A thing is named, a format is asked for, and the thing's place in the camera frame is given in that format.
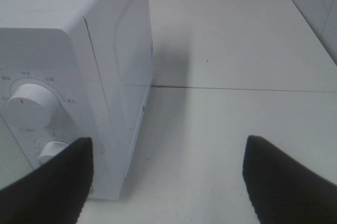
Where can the white microwave oven body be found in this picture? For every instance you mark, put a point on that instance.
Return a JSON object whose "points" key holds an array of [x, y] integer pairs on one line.
{"points": [[96, 57]]}

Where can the upper white power knob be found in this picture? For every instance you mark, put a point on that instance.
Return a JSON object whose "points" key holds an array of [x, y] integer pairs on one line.
{"points": [[32, 105]]}

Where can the white timer knob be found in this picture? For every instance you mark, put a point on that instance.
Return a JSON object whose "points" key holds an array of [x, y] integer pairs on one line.
{"points": [[50, 150]]}

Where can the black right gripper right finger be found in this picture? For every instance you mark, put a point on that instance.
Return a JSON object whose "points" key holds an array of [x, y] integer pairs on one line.
{"points": [[281, 190]]}

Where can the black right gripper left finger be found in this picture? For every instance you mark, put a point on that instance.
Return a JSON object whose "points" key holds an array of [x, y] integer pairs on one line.
{"points": [[53, 193]]}

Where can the white adjacent back table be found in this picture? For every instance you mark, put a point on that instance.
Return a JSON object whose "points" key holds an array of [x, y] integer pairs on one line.
{"points": [[238, 44]]}

